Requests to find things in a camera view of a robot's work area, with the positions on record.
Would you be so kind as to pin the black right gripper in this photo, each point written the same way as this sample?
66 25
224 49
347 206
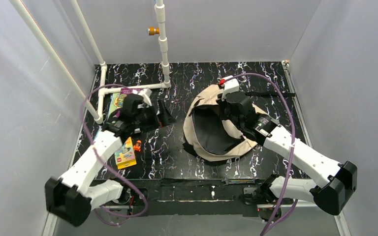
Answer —
229 115

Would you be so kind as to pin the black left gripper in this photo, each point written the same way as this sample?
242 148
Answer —
154 115

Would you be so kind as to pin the beige student backpack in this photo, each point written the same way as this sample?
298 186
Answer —
211 138

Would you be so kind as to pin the purple treehouse book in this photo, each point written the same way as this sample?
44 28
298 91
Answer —
128 91

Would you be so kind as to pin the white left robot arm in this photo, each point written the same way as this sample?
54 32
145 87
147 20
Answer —
71 196

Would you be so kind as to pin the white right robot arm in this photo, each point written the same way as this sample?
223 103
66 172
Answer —
331 183

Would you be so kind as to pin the small orange toy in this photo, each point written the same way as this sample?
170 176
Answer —
137 146

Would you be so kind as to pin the light blue picture book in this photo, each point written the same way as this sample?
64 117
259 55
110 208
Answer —
110 104

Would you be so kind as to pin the yellow crayon box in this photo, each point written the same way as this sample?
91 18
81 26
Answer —
125 156

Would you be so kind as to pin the steel wrench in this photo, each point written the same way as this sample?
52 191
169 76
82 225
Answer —
240 181

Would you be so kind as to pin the orange knob on pipe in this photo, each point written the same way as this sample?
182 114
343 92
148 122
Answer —
152 31

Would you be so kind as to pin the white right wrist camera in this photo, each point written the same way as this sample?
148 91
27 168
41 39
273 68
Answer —
229 84

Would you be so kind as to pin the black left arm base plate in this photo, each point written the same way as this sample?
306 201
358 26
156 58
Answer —
130 198

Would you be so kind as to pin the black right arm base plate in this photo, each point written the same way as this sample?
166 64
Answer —
258 196

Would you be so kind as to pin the aluminium rail frame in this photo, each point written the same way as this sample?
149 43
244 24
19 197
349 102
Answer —
201 218

